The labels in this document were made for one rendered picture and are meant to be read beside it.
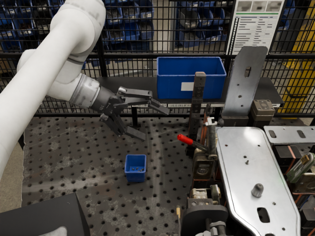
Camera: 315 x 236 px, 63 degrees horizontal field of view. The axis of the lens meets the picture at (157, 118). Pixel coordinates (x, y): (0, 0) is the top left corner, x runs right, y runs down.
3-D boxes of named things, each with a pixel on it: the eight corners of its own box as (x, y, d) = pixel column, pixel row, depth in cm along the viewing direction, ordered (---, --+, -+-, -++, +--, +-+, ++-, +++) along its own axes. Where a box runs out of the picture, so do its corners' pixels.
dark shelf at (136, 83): (282, 108, 120) (285, 103, 118) (90, 107, 121) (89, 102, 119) (268, 81, 137) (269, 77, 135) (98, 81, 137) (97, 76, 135)
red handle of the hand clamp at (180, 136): (216, 156, 90) (180, 138, 85) (212, 159, 92) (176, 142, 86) (214, 146, 93) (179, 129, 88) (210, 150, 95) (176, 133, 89)
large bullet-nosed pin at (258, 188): (261, 199, 87) (266, 188, 82) (251, 199, 87) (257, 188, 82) (258, 191, 89) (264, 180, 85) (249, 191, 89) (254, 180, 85)
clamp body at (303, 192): (299, 227, 109) (338, 180, 86) (271, 227, 109) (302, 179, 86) (291, 208, 116) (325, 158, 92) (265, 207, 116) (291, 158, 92)
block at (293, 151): (283, 199, 118) (307, 161, 99) (258, 199, 118) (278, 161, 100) (276, 182, 125) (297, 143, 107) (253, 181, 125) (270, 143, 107)
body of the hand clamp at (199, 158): (203, 210, 114) (215, 160, 91) (188, 210, 114) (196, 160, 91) (201, 198, 119) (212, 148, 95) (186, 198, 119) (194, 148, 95)
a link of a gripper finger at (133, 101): (115, 101, 79) (114, 97, 78) (151, 97, 78) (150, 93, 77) (113, 109, 76) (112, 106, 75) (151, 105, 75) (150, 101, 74)
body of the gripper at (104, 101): (86, 114, 75) (114, 126, 79) (98, 94, 70) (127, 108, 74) (91, 98, 81) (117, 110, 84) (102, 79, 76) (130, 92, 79)
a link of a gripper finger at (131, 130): (126, 132, 83) (125, 133, 84) (145, 140, 86) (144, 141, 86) (127, 125, 86) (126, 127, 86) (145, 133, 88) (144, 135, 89)
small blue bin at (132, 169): (146, 183, 125) (145, 172, 119) (125, 183, 125) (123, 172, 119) (146, 165, 133) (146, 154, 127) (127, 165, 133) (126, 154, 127)
